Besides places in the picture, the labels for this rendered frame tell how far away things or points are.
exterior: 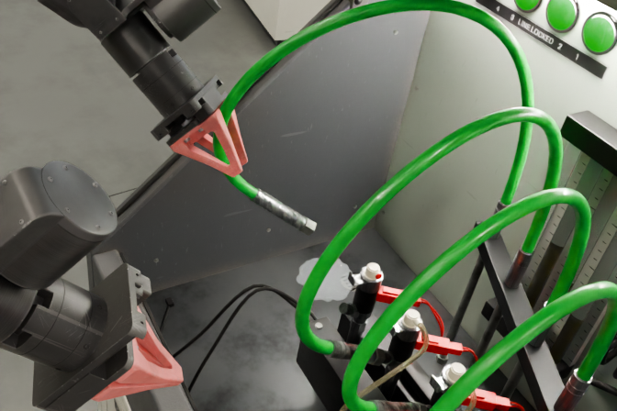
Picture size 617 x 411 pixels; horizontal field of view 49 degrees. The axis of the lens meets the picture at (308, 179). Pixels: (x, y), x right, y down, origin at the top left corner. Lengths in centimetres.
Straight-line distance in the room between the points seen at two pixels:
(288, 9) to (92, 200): 326
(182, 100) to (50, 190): 35
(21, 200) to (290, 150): 71
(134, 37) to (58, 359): 37
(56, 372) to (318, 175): 71
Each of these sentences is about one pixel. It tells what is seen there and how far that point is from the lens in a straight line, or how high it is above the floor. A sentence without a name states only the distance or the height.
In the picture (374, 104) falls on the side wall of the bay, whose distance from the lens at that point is 111.
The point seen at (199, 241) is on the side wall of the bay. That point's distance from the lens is 111.
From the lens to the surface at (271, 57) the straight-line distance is 71.
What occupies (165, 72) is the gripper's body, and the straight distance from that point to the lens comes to 74.
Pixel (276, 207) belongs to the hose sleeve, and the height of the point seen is 115.
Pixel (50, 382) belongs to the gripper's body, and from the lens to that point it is 52.
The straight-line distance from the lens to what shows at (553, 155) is 74.
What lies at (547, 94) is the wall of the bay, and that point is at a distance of 94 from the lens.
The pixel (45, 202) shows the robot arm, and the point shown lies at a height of 142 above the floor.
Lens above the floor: 167
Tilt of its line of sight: 37 degrees down
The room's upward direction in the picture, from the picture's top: 10 degrees clockwise
